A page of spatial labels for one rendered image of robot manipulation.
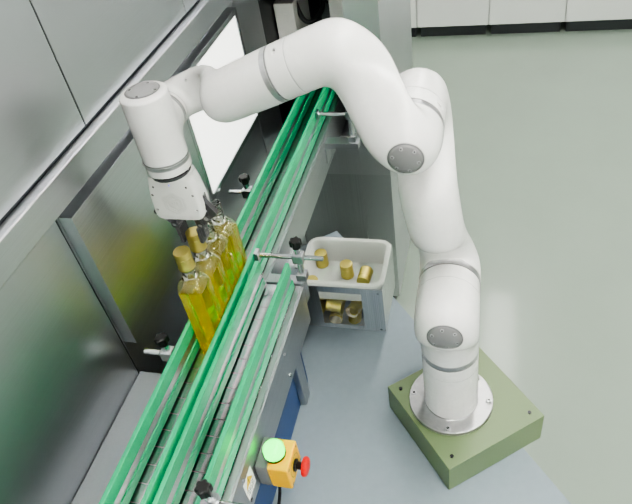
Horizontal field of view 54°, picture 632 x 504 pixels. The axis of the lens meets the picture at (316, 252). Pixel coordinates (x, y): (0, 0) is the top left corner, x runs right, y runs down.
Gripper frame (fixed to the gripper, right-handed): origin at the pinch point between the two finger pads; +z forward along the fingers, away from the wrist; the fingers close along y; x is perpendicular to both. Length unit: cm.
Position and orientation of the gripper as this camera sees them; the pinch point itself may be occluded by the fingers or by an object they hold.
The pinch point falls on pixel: (193, 231)
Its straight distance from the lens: 128.6
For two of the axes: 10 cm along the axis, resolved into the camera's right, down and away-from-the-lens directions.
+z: 1.4, 7.3, 6.7
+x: 2.2, -6.8, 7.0
